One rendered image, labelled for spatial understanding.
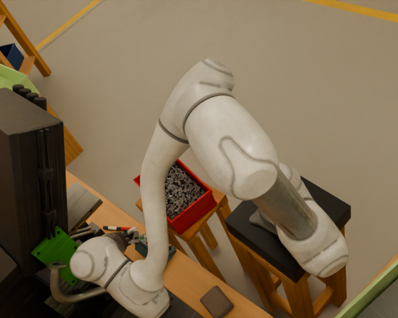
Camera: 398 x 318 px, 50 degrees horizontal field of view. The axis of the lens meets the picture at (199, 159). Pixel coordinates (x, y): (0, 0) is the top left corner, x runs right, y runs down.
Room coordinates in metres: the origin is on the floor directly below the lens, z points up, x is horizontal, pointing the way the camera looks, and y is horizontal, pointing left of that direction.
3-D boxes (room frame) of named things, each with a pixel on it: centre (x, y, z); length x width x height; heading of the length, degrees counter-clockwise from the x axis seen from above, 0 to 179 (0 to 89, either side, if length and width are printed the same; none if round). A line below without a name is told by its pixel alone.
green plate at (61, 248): (0.88, 0.56, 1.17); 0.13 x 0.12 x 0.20; 31
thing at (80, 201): (1.03, 0.61, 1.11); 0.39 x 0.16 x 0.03; 121
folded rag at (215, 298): (0.61, 0.15, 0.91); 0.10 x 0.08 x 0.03; 18
